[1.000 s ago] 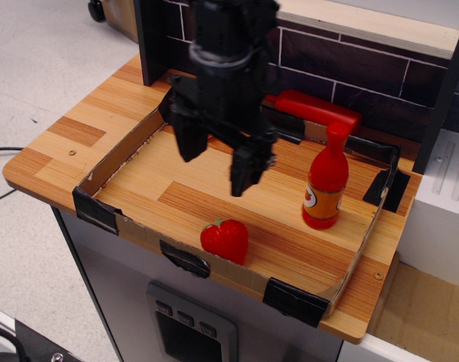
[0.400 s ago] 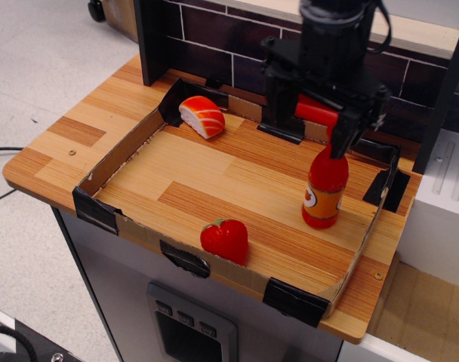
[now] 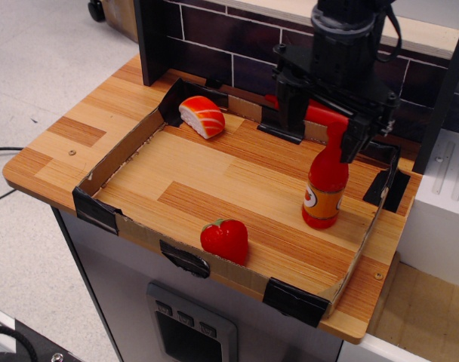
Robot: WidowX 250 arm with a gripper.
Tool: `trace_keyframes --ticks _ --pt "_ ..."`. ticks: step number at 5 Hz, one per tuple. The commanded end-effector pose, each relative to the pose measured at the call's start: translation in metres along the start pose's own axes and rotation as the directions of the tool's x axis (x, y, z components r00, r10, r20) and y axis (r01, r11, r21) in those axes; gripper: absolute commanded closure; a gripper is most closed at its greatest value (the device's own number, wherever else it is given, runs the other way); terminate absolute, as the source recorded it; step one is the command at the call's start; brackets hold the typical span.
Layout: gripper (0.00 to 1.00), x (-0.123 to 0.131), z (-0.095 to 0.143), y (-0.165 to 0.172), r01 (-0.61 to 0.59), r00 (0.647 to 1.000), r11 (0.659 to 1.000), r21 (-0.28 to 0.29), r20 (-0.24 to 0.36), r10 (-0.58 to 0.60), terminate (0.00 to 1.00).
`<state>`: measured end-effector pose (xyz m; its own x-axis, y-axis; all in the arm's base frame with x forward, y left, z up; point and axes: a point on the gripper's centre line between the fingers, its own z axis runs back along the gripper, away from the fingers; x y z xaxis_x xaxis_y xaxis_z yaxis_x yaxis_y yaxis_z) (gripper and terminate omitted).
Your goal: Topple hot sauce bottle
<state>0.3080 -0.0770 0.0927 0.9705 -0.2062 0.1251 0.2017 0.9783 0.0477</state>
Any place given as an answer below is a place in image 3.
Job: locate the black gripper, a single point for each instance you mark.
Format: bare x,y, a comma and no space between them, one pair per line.
337,71

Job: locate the red hot sauce bottle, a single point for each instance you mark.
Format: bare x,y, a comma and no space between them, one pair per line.
327,180

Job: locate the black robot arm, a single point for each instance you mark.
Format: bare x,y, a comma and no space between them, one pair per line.
356,17

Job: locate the red ketchup bottle lying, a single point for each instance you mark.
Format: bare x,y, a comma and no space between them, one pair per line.
320,114

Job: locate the cardboard fence with black tape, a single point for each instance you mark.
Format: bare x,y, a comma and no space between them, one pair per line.
198,182

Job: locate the salmon sushi toy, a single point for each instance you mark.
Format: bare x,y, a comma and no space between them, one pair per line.
203,116

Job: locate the red toy strawberry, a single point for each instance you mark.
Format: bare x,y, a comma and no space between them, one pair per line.
226,238

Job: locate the white counter block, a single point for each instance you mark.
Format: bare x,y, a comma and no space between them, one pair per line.
430,240

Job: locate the black caster wheel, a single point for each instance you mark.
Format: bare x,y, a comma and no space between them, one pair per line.
95,8

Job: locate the grey oven control panel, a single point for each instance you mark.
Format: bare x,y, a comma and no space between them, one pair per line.
187,331

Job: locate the black vertical post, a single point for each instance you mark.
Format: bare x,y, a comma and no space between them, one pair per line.
439,114

